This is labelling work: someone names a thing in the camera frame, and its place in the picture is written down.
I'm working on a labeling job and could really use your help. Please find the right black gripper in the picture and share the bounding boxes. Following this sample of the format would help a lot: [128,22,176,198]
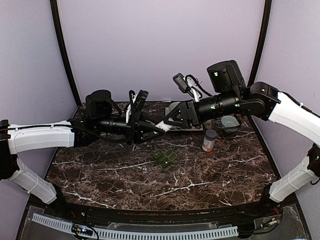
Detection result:
[162,89,242,129]

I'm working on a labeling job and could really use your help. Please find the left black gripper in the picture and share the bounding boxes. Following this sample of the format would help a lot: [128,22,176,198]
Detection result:
[95,110,165,145]

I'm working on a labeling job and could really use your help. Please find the small white pill bottle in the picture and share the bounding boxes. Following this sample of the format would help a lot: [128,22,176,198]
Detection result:
[156,121,174,132]

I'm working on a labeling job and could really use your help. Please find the green weekly pill organizer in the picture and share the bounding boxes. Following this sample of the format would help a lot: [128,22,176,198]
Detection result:
[152,148,178,168]

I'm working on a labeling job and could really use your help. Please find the large grey-capped pill bottle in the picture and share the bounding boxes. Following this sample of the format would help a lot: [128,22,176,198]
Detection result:
[202,129,217,153]

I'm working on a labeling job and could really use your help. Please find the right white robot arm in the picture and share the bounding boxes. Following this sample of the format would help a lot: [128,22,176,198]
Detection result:
[163,82,320,217]

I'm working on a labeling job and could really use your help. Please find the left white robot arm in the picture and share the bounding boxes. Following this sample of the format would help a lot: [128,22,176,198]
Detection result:
[0,115,169,218]

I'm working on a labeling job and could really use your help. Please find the floral square ceramic plate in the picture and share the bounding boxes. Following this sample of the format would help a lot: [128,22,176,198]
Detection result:
[164,107,203,132]

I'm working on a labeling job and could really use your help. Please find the celadon bowl on plate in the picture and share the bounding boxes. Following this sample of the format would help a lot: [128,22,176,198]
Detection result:
[168,102,180,112]

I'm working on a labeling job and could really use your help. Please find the cream ceramic mug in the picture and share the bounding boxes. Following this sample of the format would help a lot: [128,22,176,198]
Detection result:
[203,119,220,130]

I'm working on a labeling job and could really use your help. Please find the celadon bowl on table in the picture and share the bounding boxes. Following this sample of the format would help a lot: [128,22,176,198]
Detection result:
[220,115,241,133]

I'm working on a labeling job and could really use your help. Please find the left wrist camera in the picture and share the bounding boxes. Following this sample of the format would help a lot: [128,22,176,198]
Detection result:
[125,90,149,124]

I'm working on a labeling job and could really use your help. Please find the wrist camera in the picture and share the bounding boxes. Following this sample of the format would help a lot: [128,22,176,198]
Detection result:
[172,73,203,102]
[125,90,149,124]

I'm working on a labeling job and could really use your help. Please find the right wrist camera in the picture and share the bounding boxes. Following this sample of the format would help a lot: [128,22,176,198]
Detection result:
[172,73,203,102]

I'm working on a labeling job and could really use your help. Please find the black front rail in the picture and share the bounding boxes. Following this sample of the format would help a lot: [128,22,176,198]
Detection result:
[63,202,277,227]

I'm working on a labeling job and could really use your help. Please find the white slotted cable duct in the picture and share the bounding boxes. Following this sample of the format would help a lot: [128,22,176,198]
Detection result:
[31,213,239,240]

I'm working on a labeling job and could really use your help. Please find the right black frame post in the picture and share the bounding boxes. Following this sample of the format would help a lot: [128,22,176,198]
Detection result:
[247,0,273,87]

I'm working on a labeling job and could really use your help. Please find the black frame post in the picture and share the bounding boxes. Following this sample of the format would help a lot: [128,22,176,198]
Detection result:
[247,0,273,87]
[49,0,82,107]

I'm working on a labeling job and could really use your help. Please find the left black frame post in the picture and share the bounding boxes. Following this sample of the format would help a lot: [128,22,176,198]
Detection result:
[49,0,82,107]

